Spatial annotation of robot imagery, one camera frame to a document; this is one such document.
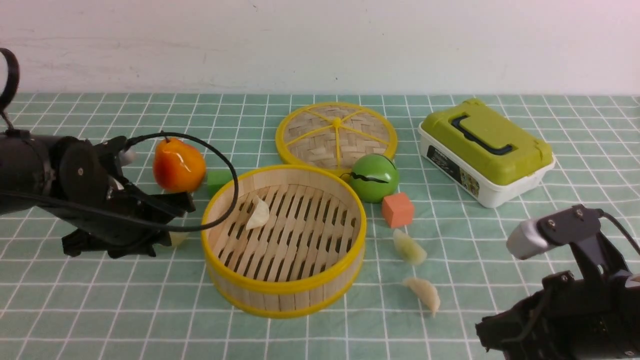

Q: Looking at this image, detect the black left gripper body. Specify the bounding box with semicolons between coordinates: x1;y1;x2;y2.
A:
47;136;151;236

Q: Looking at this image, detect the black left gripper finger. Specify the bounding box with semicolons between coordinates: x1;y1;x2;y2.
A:
132;191;196;224
61;228;172;259

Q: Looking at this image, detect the white dumpling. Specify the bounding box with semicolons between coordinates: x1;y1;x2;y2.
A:
402;276;441;317
245;195;270;231

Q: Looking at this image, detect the orange toy pear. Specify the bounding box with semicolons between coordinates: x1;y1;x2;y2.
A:
152;137;207;193

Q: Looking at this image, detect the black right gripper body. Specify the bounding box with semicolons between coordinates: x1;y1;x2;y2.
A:
475;271;639;360

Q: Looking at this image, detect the pale green dumpling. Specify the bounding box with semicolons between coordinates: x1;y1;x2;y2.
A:
392;228;428;266
169;231;189;248

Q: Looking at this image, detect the green toy ball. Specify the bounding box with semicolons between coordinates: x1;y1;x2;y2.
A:
348;153;399;204

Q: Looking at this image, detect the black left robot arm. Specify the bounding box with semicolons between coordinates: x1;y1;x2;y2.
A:
0;129;195;259

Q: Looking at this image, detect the woven bamboo steamer lid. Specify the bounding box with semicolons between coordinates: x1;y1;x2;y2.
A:
275;102;398;175

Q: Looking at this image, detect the bamboo steamer tray yellow rim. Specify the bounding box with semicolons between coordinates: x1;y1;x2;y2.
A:
201;164;367;318

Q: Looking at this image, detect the orange foam cube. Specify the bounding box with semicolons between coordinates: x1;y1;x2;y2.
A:
381;192;415;229

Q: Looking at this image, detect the green lidded white box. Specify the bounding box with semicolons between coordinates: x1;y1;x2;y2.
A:
418;98;556;208

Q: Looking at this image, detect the green checkered tablecloth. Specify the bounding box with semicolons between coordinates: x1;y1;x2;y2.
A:
0;93;639;360

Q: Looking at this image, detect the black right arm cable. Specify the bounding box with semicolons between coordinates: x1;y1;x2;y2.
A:
600;210;640;256

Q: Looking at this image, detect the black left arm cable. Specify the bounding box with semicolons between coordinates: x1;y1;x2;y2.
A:
0;47;240;233

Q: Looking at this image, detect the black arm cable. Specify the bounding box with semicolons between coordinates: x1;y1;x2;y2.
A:
600;210;640;256
0;47;240;233

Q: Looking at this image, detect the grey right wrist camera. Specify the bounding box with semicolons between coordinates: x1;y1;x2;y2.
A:
506;203;639;282

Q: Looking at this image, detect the green foam cube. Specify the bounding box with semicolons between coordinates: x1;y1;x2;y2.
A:
205;169;233;198

